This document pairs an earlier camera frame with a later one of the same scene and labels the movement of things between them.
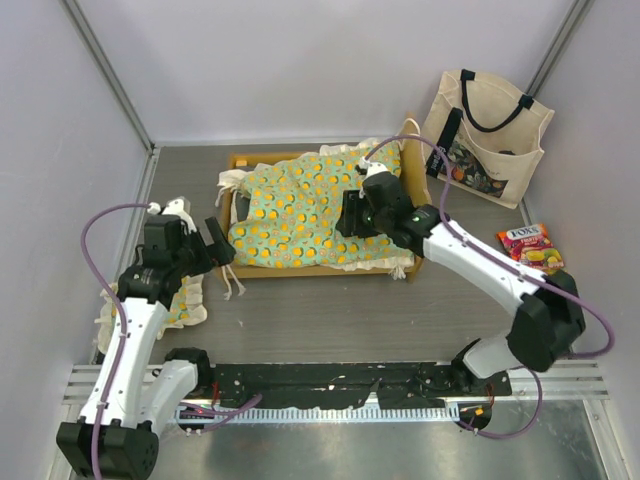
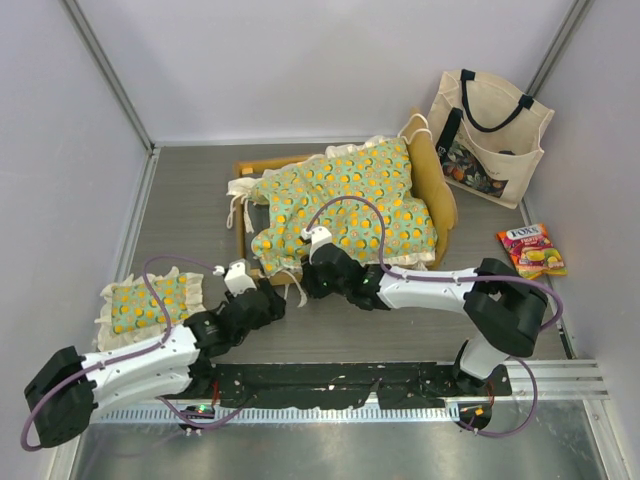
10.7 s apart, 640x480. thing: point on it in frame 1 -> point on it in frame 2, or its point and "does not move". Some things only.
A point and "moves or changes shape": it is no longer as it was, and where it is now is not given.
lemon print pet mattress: (287, 210) moves or changes shape
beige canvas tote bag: (489, 134) does not move
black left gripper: (211, 256) -> (275, 309)
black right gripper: (348, 222) -> (309, 279)
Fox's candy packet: (532, 246) does not move
